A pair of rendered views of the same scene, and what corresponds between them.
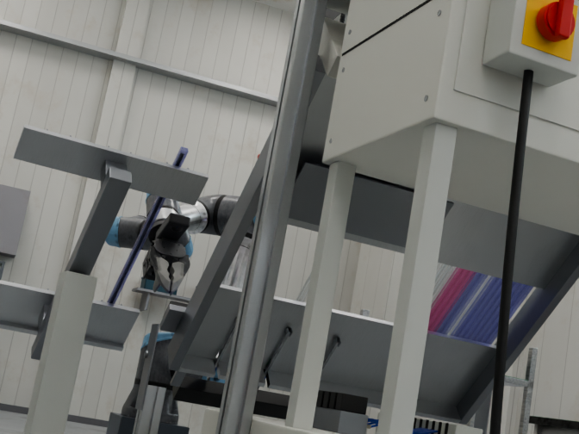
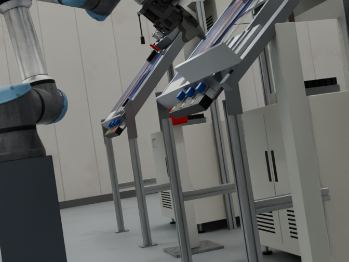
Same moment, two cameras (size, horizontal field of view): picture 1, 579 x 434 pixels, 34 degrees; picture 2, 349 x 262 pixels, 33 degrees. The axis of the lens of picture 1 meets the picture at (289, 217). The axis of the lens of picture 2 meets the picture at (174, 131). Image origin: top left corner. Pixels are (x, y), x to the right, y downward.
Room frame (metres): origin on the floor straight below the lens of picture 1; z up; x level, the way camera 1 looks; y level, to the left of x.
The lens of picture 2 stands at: (1.98, 2.00, 0.53)
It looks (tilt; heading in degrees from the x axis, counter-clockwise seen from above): 1 degrees up; 274
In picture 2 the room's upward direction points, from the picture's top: 8 degrees counter-clockwise
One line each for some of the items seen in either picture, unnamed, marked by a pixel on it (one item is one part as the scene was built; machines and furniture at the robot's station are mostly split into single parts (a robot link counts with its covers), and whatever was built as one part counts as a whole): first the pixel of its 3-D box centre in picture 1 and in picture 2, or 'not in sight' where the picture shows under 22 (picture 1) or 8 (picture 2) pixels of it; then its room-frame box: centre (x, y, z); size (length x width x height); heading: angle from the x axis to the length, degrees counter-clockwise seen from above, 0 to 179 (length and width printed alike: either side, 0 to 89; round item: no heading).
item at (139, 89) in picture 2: not in sight; (184, 121); (2.16, -1.64, 0.66); 1.01 x 0.73 x 1.31; 21
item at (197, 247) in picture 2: not in sight; (181, 171); (2.18, -0.87, 0.39); 0.24 x 0.24 x 0.78; 21
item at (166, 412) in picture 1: (152, 400); (18, 143); (2.58, 0.27, 0.60); 0.15 x 0.15 x 0.10
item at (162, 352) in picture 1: (164, 356); (15, 105); (2.58, 0.26, 0.72); 0.13 x 0.12 x 0.14; 67
